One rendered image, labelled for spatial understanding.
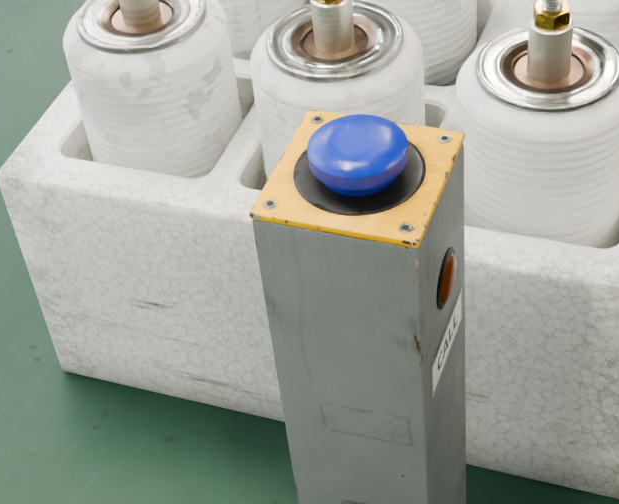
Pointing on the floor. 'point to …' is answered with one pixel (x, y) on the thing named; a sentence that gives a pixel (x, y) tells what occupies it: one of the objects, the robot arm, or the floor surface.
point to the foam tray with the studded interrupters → (225, 203)
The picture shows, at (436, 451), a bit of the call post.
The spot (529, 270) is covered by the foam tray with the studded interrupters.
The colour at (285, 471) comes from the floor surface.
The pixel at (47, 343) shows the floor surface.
